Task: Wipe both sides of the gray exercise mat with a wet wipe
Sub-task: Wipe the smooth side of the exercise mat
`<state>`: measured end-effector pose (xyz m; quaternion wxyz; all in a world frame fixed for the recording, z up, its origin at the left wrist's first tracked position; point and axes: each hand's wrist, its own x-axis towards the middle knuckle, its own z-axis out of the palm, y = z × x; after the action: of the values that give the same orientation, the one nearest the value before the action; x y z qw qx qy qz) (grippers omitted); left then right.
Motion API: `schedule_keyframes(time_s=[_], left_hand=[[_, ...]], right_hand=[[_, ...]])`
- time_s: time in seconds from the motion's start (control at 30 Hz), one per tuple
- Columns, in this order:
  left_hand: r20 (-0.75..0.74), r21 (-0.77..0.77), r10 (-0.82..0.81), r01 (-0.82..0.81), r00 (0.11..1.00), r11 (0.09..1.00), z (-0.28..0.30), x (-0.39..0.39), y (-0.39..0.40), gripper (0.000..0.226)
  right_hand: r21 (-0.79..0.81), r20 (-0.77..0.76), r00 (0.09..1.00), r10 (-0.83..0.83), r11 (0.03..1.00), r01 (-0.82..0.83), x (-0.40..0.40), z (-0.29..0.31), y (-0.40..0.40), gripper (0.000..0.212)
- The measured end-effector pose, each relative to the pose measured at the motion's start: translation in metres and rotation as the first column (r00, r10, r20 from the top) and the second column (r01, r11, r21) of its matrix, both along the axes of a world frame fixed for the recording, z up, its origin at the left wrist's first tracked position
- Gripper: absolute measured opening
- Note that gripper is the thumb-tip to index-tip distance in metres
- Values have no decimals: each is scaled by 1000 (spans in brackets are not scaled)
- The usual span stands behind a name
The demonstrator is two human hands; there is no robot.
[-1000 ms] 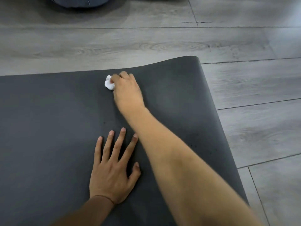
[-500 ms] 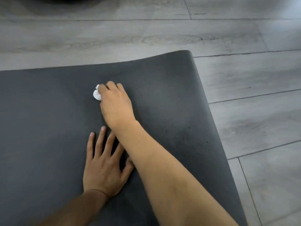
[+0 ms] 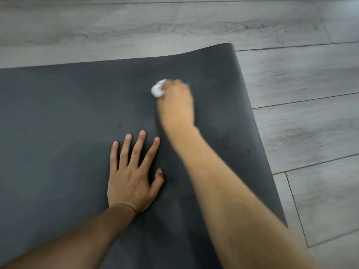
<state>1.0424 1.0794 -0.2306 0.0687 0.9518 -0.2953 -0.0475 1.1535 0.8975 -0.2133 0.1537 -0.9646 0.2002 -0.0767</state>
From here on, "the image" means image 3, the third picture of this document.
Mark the person's right forearm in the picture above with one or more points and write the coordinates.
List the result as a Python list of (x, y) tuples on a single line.
[(238, 207)]

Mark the person's left hand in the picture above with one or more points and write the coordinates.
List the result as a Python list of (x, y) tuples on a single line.
[(129, 184)]

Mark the dark grey yoga mat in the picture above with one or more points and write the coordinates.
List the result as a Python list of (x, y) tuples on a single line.
[(56, 109)]

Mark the white tissue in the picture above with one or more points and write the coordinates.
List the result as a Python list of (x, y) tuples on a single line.
[(157, 91)]

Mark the person's left forearm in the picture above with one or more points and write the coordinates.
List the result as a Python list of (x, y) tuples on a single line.
[(75, 243)]

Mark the person's right hand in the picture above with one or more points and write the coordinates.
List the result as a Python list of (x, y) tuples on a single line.
[(176, 109)]

